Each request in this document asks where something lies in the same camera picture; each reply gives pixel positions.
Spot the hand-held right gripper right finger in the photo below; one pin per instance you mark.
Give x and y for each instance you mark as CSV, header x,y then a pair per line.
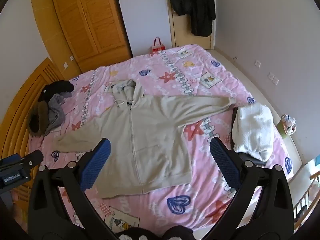
x,y
225,165

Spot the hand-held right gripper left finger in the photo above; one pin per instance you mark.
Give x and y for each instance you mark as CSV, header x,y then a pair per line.
x,y
96,166

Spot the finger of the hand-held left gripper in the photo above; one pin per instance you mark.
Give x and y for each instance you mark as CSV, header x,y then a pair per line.
x,y
33,158

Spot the beige zip hoodie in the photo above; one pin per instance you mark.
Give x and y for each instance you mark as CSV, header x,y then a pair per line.
x,y
150,142

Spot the brown fur-trimmed coat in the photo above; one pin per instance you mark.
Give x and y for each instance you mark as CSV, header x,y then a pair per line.
x,y
37,120

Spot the wooden slatted headboard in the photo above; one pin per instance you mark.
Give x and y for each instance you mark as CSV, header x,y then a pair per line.
x,y
15,120

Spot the white folded garment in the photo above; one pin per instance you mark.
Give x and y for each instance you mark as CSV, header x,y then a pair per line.
x,y
255,130

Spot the grey crumpled garment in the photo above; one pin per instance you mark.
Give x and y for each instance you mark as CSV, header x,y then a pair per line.
x,y
57,112

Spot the pink printed blanket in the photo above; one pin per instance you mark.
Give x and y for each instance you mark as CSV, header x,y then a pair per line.
x,y
155,210

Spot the small plush toy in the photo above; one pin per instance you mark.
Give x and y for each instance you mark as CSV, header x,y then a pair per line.
x,y
287,126

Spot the black crumpled garment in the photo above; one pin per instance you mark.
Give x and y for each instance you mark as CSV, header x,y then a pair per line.
x,y
58,87

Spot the wooden rack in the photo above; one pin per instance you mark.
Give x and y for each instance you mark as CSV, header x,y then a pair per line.
x,y
307,200

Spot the teal box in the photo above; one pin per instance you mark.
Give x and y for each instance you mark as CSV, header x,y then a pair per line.
x,y
317,159

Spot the red gift bag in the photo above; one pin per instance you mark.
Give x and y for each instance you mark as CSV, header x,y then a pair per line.
x,y
158,47

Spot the wooden door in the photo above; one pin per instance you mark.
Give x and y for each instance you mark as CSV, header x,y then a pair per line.
x,y
180,35

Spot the wooden wardrobe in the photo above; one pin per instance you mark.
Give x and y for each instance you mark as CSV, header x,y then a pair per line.
x,y
95,17

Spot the black hanging coat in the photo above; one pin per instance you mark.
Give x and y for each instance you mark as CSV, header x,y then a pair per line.
x,y
195,5

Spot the white wall socket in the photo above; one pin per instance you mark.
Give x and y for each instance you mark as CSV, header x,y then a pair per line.
x,y
271,75
257,63
275,81

